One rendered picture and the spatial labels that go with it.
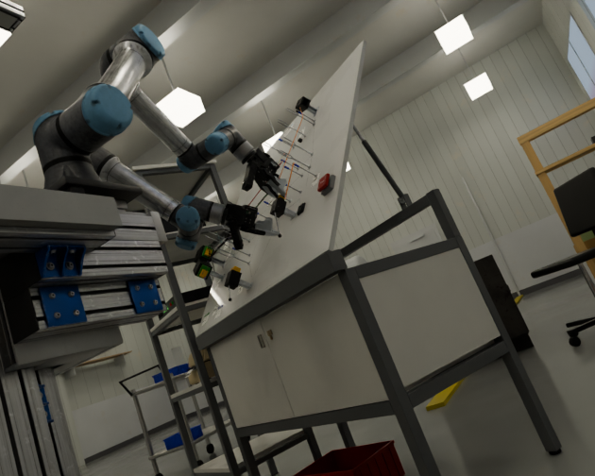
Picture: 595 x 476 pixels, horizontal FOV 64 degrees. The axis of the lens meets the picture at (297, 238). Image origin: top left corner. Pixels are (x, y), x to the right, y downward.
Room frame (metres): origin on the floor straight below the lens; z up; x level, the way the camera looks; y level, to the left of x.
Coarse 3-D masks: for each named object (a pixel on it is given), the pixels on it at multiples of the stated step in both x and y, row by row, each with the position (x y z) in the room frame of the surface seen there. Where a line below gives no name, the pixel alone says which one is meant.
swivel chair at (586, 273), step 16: (576, 176) 3.40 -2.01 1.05; (592, 176) 3.26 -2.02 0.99; (560, 192) 3.60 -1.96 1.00; (576, 192) 3.45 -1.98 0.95; (592, 192) 3.31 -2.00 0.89; (560, 208) 3.66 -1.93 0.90; (576, 208) 3.50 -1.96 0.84; (592, 208) 3.36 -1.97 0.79; (576, 224) 3.56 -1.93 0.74; (592, 224) 3.41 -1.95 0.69; (576, 256) 3.16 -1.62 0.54; (592, 256) 3.17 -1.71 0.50; (544, 272) 3.44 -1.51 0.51; (592, 288) 3.41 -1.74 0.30; (576, 320) 3.64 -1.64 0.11; (592, 320) 3.38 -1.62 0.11
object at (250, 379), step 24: (240, 336) 2.07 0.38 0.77; (264, 336) 1.91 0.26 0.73; (216, 360) 2.32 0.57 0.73; (240, 360) 2.13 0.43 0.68; (264, 360) 1.96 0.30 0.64; (240, 384) 2.19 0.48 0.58; (264, 384) 2.02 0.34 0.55; (240, 408) 2.25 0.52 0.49; (264, 408) 2.07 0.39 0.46; (288, 408) 1.92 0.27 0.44
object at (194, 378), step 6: (204, 354) 2.49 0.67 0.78; (192, 360) 2.60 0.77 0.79; (204, 360) 2.49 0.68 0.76; (210, 360) 2.51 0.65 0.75; (192, 366) 2.61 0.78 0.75; (210, 366) 2.49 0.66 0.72; (192, 372) 2.57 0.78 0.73; (210, 372) 2.49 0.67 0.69; (192, 378) 2.58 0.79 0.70; (198, 378) 2.52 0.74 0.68; (210, 378) 2.50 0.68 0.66; (192, 384) 2.62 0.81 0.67
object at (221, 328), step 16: (320, 256) 1.44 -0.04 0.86; (336, 256) 1.43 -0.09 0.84; (304, 272) 1.52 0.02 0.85; (320, 272) 1.46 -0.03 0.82; (336, 272) 1.44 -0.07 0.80; (272, 288) 1.69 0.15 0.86; (288, 288) 1.62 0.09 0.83; (304, 288) 1.55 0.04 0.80; (256, 304) 1.81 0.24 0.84; (272, 304) 1.72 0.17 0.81; (224, 320) 2.05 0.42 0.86; (240, 320) 1.94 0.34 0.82; (208, 336) 2.22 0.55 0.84; (224, 336) 2.11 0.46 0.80
